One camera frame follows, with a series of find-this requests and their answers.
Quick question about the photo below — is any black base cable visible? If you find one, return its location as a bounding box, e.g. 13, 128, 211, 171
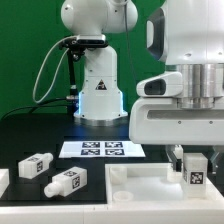
0, 96, 79, 122

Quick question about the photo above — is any marker sheet with tags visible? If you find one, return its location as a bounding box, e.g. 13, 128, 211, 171
59, 141, 145, 158

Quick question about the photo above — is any white square tabletop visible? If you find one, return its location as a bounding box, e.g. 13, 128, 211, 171
105, 163, 224, 204

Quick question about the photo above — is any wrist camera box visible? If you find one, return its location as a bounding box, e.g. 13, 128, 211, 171
136, 71, 183, 98

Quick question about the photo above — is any black camera on stand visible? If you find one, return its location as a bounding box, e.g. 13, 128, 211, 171
59, 35, 108, 51

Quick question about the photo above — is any grey camera cable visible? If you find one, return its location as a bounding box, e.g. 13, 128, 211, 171
32, 35, 75, 105

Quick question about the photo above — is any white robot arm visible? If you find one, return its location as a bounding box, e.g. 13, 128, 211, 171
61, 0, 224, 146

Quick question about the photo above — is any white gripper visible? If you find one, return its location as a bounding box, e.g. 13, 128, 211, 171
129, 98, 224, 174

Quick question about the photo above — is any white obstacle wall frame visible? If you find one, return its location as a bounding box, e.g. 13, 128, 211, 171
0, 168, 224, 224

